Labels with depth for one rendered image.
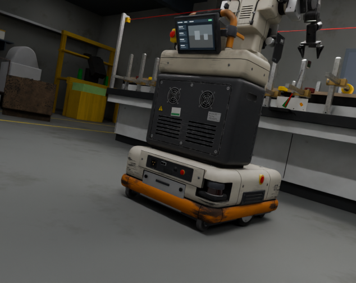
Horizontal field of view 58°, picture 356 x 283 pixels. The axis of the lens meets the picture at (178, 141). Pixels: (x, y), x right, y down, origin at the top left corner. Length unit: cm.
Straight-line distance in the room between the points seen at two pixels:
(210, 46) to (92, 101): 694
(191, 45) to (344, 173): 171
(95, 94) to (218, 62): 701
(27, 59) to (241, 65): 774
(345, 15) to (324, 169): 419
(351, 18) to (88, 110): 591
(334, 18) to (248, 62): 528
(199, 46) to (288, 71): 517
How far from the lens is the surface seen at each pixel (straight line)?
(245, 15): 194
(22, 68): 878
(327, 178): 285
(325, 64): 644
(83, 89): 818
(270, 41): 196
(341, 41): 649
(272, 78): 288
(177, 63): 167
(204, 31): 155
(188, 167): 143
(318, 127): 268
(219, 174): 136
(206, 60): 155
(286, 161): 297
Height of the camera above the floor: 46
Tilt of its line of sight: 4 degrees down
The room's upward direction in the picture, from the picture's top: 11 degrees clockwise
